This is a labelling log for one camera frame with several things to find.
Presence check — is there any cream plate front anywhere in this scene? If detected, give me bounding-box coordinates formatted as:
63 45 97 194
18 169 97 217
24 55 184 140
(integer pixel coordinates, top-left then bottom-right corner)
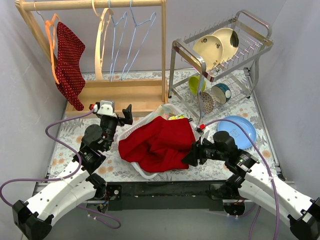
193 35 224 71

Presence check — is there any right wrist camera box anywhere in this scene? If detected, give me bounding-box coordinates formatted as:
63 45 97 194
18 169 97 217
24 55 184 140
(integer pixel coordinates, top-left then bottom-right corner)
194 124 210 139

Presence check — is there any pastel floral garment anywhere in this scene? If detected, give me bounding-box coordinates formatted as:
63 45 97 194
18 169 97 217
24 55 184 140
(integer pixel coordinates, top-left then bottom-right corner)
153 105 171 119

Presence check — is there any red polka dot garment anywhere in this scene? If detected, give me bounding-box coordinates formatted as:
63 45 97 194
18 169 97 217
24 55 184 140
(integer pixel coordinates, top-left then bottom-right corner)
55 22 86 111

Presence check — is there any teal white bowl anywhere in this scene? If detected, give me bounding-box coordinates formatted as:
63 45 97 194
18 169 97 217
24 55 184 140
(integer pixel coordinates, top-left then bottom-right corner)
211 83 232 104

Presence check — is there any green bowl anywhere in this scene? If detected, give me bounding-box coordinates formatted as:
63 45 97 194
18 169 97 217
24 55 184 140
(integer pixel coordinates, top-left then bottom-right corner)
188 75 200 96

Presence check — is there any white plastic basket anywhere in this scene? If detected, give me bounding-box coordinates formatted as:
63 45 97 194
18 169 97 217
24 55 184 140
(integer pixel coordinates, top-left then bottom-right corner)
117 103 196 179

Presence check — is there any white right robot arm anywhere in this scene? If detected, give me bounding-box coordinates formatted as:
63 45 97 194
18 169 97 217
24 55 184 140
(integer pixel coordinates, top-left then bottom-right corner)
182 131 320 240

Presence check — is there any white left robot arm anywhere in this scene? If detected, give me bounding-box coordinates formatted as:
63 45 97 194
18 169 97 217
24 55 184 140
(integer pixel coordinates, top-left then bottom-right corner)
12 100 133 240

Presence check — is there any wooden clothes rack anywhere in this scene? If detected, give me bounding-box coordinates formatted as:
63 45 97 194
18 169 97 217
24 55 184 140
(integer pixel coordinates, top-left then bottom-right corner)
15 0 168 117

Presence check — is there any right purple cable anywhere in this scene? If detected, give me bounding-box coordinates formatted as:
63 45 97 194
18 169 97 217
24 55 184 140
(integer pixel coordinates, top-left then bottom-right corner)
203 118 281 240

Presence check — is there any metal dish rack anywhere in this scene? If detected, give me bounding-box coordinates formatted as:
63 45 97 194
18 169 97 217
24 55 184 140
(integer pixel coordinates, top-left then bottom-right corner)
168 10 273 121

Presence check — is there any blue plate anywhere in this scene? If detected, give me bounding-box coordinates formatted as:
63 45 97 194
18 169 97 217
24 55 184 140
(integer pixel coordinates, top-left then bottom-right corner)
217 115 257 150

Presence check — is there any cream plate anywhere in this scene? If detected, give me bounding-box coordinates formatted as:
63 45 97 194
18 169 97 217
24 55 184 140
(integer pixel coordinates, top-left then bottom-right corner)
193 35 224 71
212 27 239 63

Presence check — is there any cream plate back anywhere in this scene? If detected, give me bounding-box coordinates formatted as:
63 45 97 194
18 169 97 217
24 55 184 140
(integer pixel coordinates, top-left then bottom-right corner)
212 27 239 63

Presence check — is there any blue wire hanger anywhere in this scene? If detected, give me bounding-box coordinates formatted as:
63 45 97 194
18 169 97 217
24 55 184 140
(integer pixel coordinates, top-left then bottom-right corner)
109 11 128 82
120 0 157 81

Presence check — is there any patterned brown bowl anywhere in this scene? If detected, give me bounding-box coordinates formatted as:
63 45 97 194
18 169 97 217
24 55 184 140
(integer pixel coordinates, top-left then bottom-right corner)
200 91 216 114

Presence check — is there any red skirt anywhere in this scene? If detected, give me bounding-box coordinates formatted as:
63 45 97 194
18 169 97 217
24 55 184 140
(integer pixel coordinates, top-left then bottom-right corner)
118 116 196 173

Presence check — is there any lemon print garment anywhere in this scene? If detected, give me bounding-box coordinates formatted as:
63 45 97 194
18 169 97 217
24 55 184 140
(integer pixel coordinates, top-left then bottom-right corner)
168 114 185 120

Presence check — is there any floral table mat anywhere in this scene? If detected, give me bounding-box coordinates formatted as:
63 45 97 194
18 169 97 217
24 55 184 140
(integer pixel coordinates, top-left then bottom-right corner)
49 69 278 181

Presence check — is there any beige plastic hanger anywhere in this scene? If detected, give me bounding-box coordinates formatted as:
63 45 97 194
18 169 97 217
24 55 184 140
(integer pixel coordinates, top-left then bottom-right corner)
91 0 113 81

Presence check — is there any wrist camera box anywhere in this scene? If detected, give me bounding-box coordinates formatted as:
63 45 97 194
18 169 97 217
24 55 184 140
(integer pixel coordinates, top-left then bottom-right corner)
89 100 117 117
194 124 210 139

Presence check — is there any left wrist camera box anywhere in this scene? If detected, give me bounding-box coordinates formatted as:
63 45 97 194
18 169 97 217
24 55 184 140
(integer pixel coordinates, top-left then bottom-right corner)
89 100 117 117

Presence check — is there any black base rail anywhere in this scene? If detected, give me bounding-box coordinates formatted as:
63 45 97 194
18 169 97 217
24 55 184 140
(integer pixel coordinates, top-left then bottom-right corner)
104 180 248 212

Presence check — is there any orange hanger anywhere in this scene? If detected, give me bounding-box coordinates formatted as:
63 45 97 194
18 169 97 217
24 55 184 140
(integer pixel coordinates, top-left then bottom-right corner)
33 0 61 85

